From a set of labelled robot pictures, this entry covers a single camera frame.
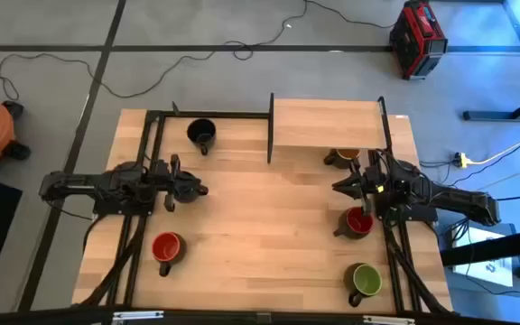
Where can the black mug red inside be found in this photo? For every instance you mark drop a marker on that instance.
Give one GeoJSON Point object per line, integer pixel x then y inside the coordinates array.
{"type": "Point", "coordinates": [357, 223]}

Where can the black desk crossbar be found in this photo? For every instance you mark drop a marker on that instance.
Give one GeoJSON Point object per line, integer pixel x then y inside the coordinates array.
{"type": "Point", "coordinates": [490, 248]}

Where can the wooden shelf board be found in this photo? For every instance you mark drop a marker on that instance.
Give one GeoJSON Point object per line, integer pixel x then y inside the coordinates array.
{"type": "Point", "coordinates": [327, 124]}

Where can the black mug green inside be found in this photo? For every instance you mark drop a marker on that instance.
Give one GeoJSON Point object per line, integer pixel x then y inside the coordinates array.
{"type": "Point", "coordinates": [367, 279]}

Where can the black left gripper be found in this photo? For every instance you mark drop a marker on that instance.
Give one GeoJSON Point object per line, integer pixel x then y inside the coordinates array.
{"type": "Point", "coordinates": [167, 182]}

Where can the yellow power plug adapter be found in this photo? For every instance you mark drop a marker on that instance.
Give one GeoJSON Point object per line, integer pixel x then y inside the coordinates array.
{"type": "Point", "coordinates": [461, 160]}

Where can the red black power station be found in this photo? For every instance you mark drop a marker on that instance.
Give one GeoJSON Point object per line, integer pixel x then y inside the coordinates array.
{"type": "Point", "coordinates": [415, 40]}

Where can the black table foot bar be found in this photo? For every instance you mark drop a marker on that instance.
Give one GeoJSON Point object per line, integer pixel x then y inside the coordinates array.
{"type": "Point", "coordinates": [485, 115]}

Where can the black aluminium table frame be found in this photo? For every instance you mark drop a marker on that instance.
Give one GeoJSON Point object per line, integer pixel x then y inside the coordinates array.
{"type": "Point", "coordinates": [215, 114]}

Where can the black mug yellow inside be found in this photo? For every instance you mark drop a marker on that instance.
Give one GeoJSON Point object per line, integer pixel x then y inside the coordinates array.
{"type": "Point", "coordinates": [346, 155]}

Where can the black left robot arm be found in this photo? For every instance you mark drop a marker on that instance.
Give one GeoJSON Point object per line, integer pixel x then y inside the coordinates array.
{"type": "Point", "coordinates": [75, 187]}

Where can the silver metal bracket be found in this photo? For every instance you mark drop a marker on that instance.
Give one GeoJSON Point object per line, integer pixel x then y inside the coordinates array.
{"type": "Point", "coordinates": [388, 320]}
{"type": "Point", "coordinates": [138, 315]}

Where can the white cardboard box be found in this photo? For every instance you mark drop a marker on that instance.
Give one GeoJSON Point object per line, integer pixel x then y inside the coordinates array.
{"type": "Point", "coordinates": [481, 271]}

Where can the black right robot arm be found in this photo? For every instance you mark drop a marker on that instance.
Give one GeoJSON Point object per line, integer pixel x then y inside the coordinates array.
{"type": "Point", "coordinates": [463, 201]}

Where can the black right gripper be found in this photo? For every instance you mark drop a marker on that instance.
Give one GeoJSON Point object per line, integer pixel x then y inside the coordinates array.
{"type": "Point", "coordinates": [373, 189]}

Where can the black mug orange inside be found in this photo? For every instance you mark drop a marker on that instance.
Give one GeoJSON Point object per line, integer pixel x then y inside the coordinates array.
{"type": "Point", "coordinates": [166, 247]}

